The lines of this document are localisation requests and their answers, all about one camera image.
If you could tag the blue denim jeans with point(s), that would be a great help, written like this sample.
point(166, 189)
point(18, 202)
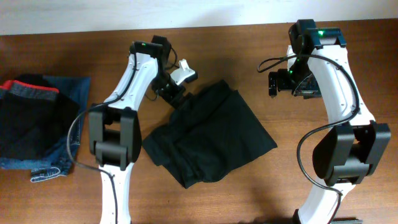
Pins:
point(56, 162)

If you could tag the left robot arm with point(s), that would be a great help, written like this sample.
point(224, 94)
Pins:
point(114, 129)

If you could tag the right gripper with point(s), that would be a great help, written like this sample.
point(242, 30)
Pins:
point(310, 91)

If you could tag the black garment red grey waistband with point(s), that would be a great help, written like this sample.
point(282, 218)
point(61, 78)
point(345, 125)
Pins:
point(34, 116)

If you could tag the black pants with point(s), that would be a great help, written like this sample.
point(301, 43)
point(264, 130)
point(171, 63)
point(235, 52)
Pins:
point(211, 134)

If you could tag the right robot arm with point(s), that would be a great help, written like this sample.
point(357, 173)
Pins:
point(316, 66)

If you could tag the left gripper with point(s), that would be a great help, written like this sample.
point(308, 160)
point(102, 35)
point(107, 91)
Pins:
point(171, 98)

